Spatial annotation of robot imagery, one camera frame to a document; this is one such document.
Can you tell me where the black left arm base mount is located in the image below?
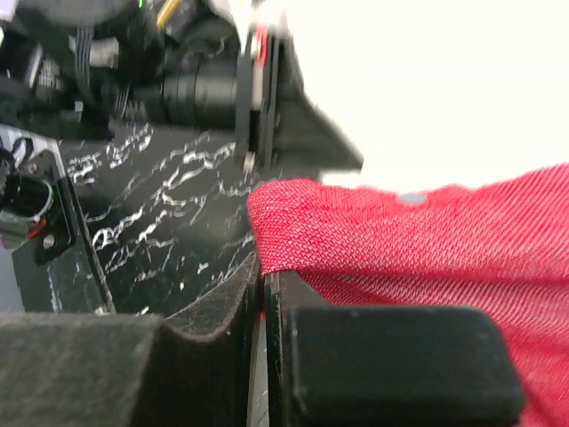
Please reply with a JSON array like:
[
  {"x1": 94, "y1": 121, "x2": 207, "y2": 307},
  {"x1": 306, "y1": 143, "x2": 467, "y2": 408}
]
[{"x1": 1, "y1": 149, "x2": 75, "y2": 265}]

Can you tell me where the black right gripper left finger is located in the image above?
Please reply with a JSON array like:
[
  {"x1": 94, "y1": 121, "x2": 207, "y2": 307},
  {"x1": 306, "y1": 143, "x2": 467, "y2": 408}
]
[{"x1": 1, "y1": 254, "x2": 259, "y2": 426}]

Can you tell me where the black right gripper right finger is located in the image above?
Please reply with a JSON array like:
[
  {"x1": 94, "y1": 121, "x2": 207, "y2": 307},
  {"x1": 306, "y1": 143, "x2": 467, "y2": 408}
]
[{"x1": 264, "y1": 271, "x2": 525, "y2": 426}]

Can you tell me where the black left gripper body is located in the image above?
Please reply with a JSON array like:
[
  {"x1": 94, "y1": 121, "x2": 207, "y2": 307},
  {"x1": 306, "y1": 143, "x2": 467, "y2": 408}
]
[{"x1": 128, "y1": 12, "x2": 285, "y2": 170}]

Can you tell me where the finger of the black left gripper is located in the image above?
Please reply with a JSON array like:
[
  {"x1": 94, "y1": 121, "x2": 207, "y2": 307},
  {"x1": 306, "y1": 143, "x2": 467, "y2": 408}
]
[{"x1": 272, "y1": 39, "x2": 363, "y2": 170}]

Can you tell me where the red patterned pillowcase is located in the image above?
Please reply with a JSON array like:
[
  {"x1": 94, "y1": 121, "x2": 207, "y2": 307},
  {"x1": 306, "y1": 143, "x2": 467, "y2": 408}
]
[{"x1": 248, "y1": 164, "x2": 568, "y2": 426}]

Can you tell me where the white pillow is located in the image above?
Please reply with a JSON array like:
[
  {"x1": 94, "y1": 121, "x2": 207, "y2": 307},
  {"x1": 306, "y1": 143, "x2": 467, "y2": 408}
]
[{"x1": 286, "y1": 1, "x2": 568, "y2": 193}]

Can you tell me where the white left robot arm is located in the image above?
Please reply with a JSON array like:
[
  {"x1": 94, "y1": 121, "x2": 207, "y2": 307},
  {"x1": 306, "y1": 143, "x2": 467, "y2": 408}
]
[{"x1": 1, "y1": 1, "x2": 362, "y2": 170}]

